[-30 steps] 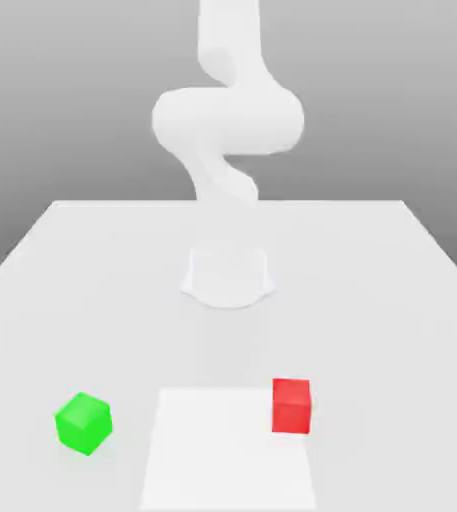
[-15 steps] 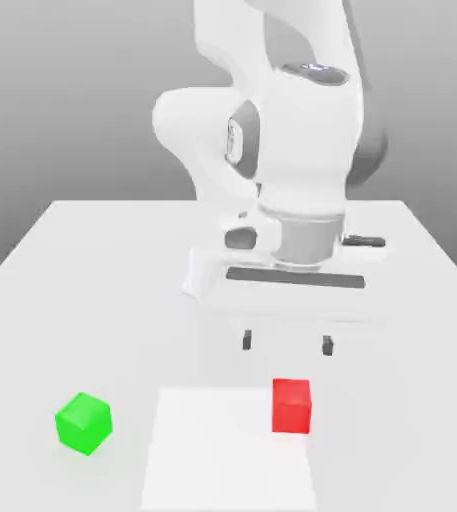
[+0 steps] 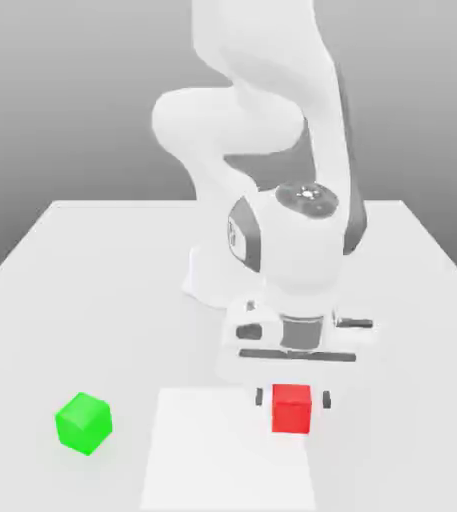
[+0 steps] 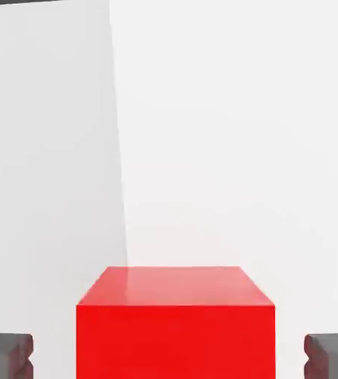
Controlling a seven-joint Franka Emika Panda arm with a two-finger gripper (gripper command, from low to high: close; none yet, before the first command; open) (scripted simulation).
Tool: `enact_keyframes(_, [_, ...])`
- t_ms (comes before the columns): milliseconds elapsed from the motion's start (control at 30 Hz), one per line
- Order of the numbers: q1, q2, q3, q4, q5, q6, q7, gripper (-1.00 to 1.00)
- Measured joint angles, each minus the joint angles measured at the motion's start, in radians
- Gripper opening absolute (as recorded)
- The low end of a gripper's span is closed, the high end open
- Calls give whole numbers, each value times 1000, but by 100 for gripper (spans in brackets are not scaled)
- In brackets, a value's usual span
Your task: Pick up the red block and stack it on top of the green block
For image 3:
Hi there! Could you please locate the small red cube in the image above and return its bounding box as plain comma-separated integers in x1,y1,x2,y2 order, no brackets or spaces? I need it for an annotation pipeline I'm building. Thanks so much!
271,383,314,435

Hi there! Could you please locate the small green cube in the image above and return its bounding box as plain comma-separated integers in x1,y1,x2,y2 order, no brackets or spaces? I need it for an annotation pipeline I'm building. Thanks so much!
54,391,114,458

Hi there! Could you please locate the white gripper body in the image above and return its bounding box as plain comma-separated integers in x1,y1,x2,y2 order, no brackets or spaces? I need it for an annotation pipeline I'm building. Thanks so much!
215,346,373,388

